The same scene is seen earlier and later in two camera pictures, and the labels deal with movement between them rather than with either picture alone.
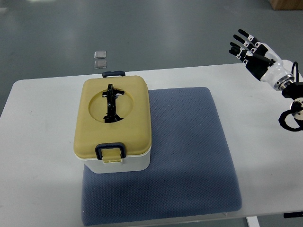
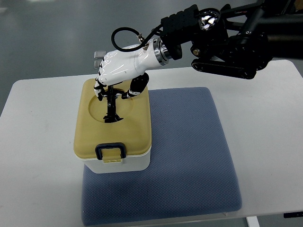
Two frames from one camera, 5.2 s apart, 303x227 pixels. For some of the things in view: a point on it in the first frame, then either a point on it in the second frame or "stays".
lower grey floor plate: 100,64 stays
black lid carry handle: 111,94 stays
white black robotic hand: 262,61 → 130,66
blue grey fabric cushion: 191,171 stays
